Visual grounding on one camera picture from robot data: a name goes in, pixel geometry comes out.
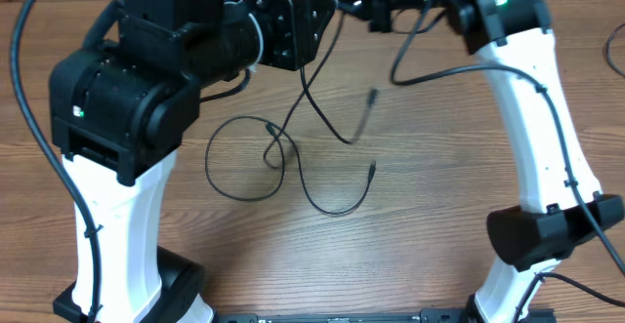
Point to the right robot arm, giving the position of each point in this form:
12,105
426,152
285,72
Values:
562,204

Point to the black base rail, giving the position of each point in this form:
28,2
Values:
428,315

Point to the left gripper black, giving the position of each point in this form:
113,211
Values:
293,43

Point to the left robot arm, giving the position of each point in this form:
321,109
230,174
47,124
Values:
120,106

